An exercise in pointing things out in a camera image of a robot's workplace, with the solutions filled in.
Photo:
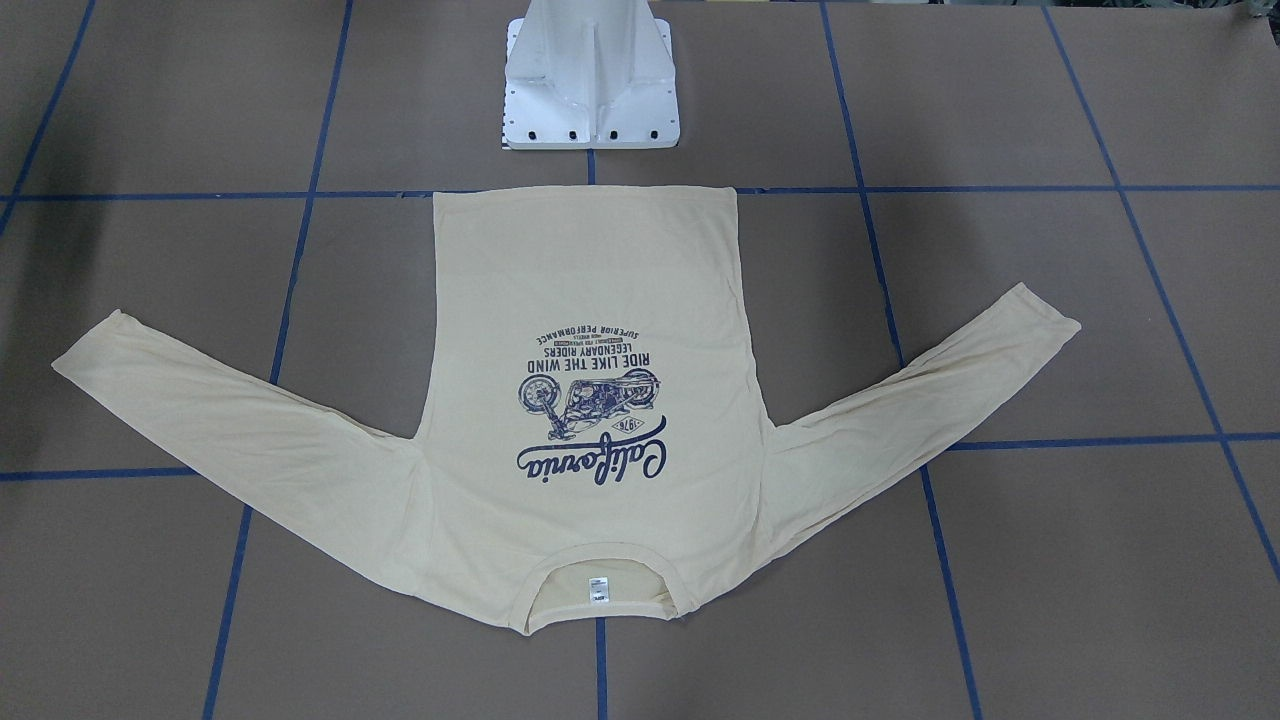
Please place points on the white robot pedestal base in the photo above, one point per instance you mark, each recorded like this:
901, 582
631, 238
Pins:
593, 75

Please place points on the cream long-sleeve printed shirt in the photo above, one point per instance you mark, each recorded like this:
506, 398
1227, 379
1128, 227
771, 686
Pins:
594, 441

